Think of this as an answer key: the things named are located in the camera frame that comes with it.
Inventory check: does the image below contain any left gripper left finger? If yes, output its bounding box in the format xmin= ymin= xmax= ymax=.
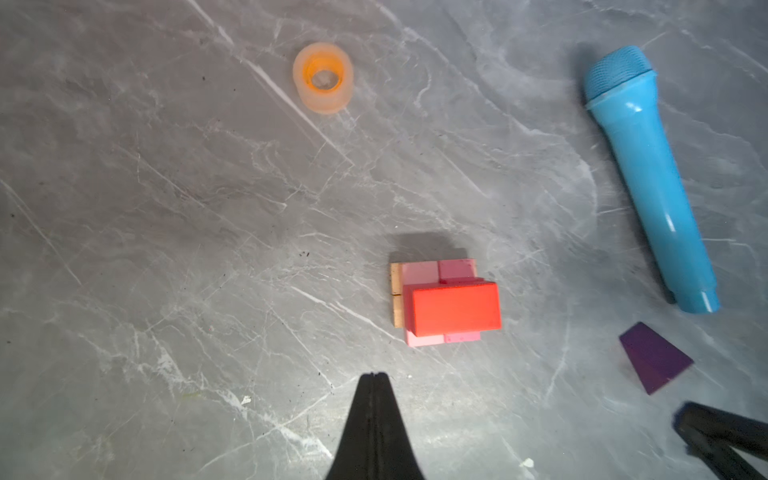
xmin=326 ymin=373 xmax=374 ymax=480

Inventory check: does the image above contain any light pink wood block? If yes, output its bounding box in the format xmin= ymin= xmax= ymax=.
xmin=400 ymin=260 xmax=446 ymax=349

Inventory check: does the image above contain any purple wood block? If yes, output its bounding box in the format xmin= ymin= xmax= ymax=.
xmin=619 ymin=322 xmax=694 ymax=395

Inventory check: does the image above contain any blue toy microphone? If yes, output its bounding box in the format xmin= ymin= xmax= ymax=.
xmin=584 ymin=46 xmax=720 ymax=314

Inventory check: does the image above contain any red wood block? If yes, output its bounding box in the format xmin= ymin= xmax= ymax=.
xmin=411 ymin=281 xmax=502 ymax=337

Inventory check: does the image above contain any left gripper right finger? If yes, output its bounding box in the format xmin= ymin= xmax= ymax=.
xmin=374 ymin=373 xmax=424 ymax=479

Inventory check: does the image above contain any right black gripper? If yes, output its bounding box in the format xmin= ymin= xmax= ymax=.
xmin=673 ymin=402 xmax=767 ymax=480

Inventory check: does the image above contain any orange tape roll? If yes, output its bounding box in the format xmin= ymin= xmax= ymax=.
xmin=292 ymin=42 xmax=354 ymax=115

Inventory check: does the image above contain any small magenta cube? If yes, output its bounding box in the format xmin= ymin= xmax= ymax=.
xmin=440 ymin=277 xmax=486 ymax=285

